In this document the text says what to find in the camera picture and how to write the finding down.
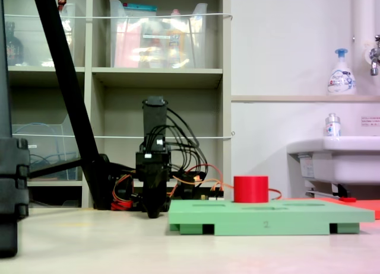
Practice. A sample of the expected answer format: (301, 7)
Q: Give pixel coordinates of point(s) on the white soap pump bottle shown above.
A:
(341, 78)

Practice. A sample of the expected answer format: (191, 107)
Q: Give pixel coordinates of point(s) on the wall label with red text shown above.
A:
(371, 121)

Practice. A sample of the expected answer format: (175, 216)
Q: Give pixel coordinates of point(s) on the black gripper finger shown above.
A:
(150, 201)
(160, 200)

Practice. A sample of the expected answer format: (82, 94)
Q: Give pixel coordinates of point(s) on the beige shelf unit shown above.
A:
(154, 75)

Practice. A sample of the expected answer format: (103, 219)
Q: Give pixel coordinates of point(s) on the bottle with pink cap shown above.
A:
(176, 39)

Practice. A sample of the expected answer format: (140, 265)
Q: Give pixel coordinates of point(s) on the clear bin with bottles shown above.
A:
(69, 33)

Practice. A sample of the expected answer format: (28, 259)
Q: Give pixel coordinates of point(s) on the red cylinder block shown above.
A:
(251, 189)

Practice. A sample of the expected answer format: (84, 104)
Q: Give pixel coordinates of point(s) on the white sink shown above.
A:
(350, 164)

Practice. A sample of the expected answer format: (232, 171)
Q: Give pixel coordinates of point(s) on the large clear storage bin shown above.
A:
(154, 48)

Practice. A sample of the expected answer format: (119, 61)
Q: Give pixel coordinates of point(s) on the dark glass bottle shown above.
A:
(13, 48)

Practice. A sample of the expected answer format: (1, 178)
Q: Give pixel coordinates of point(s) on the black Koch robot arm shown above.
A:
(154, 117)

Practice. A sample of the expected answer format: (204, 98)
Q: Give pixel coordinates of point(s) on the small clear sanitizer bottle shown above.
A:
(332, 127)

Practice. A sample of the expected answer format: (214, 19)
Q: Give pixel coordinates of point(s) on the green shape-hole board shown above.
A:
(252, 219)

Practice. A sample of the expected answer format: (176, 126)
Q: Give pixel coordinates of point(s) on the teal-topped pouch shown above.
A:
(139, 10)

